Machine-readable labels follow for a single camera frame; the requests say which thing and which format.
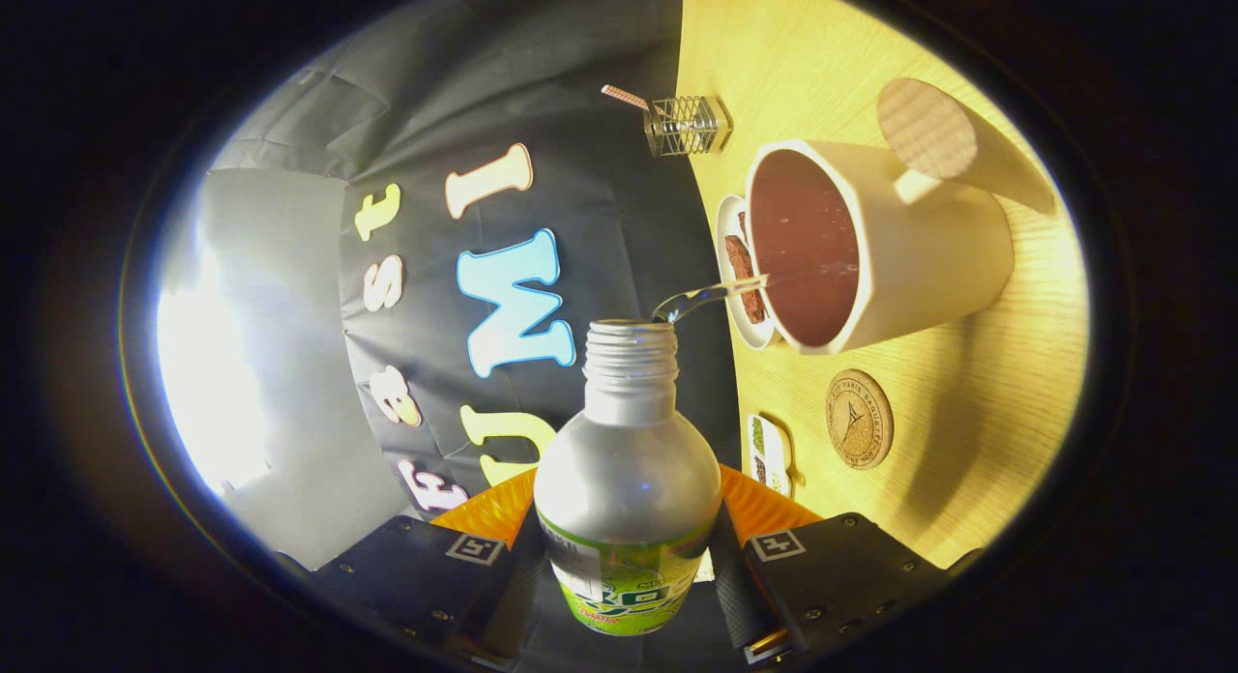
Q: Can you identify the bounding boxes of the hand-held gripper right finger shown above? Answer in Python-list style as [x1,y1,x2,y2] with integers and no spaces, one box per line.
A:
[714,465,983,666]

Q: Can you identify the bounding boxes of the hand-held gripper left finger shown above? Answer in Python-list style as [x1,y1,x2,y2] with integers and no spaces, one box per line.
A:
[309,465,548,669]

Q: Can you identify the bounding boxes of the round cork coaster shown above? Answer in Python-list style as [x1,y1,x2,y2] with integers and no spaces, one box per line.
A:
[825,368,895,471]

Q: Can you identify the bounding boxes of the silver juice bottle green label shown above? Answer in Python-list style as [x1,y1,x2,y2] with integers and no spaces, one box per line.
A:
[533,319,723,637]

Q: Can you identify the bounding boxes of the clear juice stream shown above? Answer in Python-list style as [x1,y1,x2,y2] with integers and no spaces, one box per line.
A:
[653,274,771,323]

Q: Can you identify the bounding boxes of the white cup with wooden handle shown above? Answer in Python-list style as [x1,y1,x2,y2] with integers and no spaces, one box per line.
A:
[745,78,1057,355]

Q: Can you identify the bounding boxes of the white divided dish with beans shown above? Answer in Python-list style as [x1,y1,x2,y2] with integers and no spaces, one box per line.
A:
[746,414,794,498]

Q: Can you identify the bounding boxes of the light wooden table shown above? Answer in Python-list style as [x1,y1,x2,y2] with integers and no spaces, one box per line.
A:
[674,0,1092,570]

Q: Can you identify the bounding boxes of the white round plate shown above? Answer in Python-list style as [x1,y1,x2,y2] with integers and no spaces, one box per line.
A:
[716,194,782,350]

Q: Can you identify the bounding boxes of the wire basket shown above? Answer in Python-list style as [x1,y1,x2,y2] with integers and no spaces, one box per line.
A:
[643,95,733,158]

